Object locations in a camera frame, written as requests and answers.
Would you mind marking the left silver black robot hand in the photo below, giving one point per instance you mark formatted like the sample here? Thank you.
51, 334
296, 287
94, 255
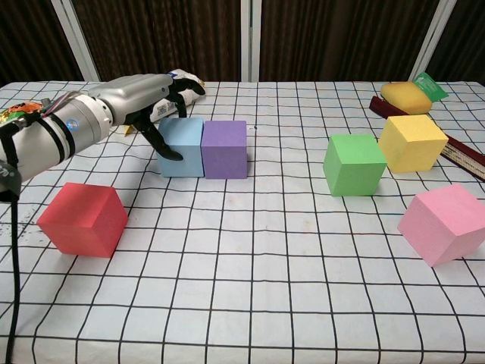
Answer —
132, 95

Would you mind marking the light blue foam cube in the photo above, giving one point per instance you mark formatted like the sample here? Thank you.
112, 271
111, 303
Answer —
182, 151

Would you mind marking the red foam cube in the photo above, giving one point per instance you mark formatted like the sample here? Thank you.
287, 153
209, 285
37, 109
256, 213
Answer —
83, 220

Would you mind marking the green foam cube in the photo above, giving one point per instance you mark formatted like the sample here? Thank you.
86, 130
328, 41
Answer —
352, 167

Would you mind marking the pink foam cube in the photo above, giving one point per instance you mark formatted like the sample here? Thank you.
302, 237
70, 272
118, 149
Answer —
439, 223

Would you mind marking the white snack package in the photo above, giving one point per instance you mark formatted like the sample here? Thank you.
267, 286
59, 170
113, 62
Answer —
189, 96

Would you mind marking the dark brown ribbed partition panel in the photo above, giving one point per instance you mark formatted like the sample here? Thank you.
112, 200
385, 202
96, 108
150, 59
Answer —
26, 38
151, 34
341, 38
466, 38

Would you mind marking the purple foam cube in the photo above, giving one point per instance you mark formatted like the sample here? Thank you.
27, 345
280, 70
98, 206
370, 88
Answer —
225, 151

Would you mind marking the green orange snack bag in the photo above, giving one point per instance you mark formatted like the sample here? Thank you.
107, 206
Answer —
19, 112

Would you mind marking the white checkered tablecloth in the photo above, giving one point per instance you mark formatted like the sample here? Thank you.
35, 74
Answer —
242, 265

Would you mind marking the yellow sponge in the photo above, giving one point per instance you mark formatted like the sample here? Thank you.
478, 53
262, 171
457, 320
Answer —
403, 96

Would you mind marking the yellow foam cube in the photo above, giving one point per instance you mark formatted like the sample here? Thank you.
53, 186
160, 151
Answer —
411, 144

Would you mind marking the green sachet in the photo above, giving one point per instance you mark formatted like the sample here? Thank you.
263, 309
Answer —
432, 87

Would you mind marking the dark red long box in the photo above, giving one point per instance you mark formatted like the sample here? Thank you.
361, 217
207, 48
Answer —
466, 155

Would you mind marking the white partition post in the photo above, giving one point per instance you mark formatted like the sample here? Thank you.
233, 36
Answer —
432, 38
77, 38
251, 38

